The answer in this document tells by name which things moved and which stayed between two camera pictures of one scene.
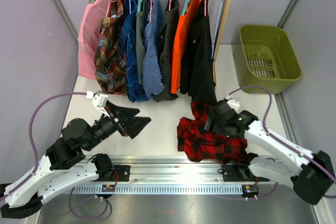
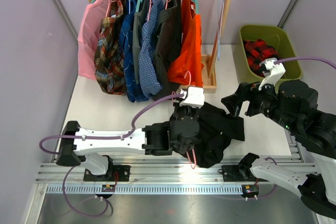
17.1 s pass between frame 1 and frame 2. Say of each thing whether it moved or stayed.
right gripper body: moved
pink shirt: stayed
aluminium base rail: stayed
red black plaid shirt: moved
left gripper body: moved
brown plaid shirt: stayed
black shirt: moved
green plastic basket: stayed
